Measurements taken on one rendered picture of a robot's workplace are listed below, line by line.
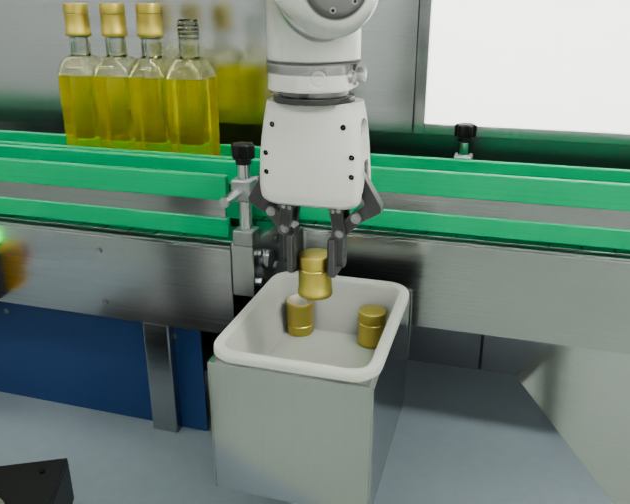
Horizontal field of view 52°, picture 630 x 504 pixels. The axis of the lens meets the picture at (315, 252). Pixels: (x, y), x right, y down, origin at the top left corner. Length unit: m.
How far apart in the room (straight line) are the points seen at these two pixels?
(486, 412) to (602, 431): 0.24
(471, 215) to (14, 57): 0.85
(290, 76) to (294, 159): 0.08
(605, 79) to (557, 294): 0.31
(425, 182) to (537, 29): 0.27
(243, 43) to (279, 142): 0.46
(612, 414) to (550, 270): 0.41
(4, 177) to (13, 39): 0.38
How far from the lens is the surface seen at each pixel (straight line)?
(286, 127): 0.60
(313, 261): 0.64
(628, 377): 1.17
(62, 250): 0.95
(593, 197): 0.84
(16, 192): 0.99
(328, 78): 0.57
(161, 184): 0.85
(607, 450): 1.24
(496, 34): 0.97
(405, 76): 0.98
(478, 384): 1.12
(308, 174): 0.60
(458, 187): 0.84
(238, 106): 1.06
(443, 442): 0.98
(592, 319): 0.88
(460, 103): 0.98
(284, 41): 0.57
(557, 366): 1.15
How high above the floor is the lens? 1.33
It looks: 21 degrees down
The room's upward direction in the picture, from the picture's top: straight up
